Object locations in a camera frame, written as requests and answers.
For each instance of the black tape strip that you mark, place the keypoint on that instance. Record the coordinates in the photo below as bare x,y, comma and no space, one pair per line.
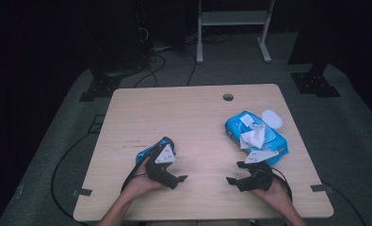
81,192
321,188

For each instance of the black stand base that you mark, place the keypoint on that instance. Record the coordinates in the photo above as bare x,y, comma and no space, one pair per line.
315,84
100,88

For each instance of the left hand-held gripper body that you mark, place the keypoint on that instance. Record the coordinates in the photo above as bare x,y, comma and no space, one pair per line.
161,172

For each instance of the white metal stand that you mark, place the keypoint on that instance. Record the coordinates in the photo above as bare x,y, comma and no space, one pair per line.
234,18

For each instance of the white wet wipe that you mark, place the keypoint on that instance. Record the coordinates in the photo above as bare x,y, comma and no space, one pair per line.
252,136

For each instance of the blue wet wipes pack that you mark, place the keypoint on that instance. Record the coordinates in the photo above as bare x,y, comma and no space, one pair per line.
276,142

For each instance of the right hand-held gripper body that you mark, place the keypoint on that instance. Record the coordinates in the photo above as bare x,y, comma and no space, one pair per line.
259,180

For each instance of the blue and black toy car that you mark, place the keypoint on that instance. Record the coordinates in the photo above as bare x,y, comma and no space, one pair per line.
143,153

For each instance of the person's left hand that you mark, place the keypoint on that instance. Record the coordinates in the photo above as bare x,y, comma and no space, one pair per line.
138,185

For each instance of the person's right hand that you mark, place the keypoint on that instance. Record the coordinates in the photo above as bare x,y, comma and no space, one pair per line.
278,196

